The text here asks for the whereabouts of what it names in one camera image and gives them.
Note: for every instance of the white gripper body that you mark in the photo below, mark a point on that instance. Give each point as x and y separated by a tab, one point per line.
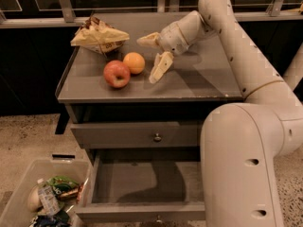
174	39

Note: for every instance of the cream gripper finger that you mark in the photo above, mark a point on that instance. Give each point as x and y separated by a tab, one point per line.
149	40
162	63

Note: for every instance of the orange fruit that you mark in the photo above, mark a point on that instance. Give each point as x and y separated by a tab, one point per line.
135	62

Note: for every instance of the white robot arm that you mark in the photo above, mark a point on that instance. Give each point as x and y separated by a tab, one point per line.
239	141

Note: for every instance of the closed top drawer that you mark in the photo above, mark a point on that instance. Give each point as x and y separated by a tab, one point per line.
137	134

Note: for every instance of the brass top drawer knob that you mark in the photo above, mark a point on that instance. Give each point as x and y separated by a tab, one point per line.
157	137

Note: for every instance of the grey drawer cabinet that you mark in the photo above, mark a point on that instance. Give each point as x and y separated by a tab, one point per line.
199	81

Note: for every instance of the open middle drawer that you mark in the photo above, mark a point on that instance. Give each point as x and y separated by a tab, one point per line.
143	184

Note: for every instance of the red apple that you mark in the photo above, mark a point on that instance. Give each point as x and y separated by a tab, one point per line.
116	74

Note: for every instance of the yellow chip bag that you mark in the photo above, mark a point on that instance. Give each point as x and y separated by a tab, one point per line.
99	37

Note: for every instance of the white diagonal pole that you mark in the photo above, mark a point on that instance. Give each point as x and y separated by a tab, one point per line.
294	72

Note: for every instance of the green snack packet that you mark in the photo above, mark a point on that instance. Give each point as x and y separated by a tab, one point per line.
62	184

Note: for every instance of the brown can in bin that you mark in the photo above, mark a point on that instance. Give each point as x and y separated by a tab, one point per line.
69	194

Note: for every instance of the plastic water bottle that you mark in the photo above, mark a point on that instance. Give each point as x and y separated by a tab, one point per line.
47	198

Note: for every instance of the dark blue packet in bin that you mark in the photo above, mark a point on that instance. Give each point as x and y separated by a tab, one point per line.
61	219

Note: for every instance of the white round object in bin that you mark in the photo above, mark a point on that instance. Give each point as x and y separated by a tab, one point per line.
33	200

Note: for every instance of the clear plastic bin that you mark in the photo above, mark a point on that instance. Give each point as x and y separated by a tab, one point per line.
16	213

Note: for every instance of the metal railing frame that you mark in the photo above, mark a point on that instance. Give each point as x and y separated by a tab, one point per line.
69	12

